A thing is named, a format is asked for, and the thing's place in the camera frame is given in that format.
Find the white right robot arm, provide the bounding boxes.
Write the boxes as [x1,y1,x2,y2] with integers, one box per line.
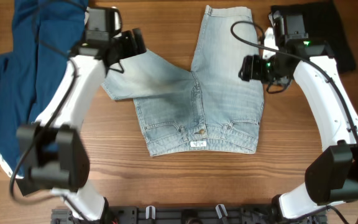
[239,12,358,223]

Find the folded black shorts white stripes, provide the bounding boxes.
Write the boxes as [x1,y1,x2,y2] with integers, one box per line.
[270,1,357,73]

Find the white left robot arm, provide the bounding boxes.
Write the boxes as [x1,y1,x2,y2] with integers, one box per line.
[9,7,146,223]

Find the black garment under pile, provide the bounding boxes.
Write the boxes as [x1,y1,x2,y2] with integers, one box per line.
[16,178,57,198]

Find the dark blue shirt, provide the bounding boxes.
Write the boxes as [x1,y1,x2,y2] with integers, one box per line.
[0,0,88,170]

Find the light blue denim shorts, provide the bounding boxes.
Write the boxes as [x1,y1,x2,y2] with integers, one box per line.
[102,6,264,156]

